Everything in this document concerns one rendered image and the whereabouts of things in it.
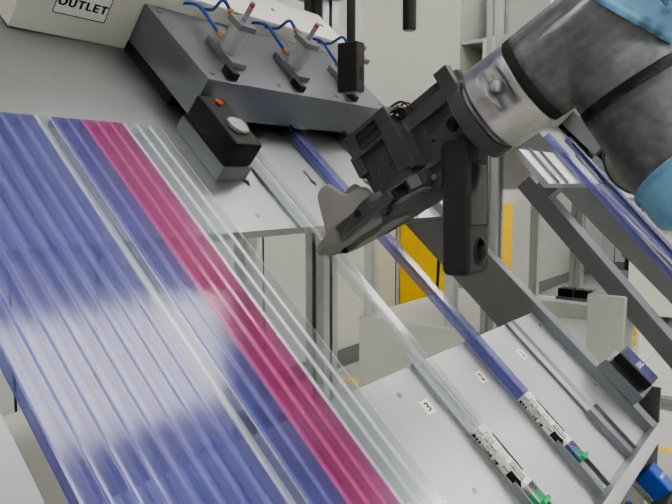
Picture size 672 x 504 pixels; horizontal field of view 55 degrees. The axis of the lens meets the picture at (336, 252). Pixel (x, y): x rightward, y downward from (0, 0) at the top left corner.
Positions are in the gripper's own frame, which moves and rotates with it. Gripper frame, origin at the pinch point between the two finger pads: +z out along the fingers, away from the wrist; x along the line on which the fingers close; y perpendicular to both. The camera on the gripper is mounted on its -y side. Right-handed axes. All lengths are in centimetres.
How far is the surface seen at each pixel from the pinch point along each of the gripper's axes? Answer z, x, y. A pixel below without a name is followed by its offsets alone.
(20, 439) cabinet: 67, 4, 4
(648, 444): -9.8, -22.6, -31.5
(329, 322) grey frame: 31.9, -34.4, 0.7
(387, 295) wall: 177, -282, 41
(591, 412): -6.7, -20.7, -26.0
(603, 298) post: -3, -57, -16
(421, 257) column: 151, -295, 52
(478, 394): -4.0, -5.1, -18.4
